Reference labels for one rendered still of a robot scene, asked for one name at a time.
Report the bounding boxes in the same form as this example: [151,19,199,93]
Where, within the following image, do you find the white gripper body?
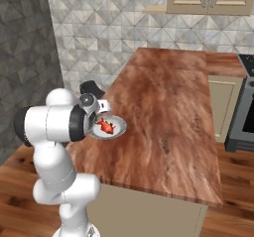
[97,98,113,115]

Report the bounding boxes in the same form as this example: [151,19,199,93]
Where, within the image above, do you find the red fish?
[95,117,117,136]

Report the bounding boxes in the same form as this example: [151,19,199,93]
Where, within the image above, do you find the grey plate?
[88,114,128,141]

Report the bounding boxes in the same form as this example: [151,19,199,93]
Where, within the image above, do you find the beige dining counter base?
[86,181,209,237]

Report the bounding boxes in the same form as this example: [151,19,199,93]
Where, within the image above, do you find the beige base cupboards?
[207,74,246,145]

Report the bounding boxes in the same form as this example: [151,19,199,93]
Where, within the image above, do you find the grey oven with hob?
[223,53,254,154]

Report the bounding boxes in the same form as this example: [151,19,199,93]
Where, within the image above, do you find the beige wall shelf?
[142,5,169,15]

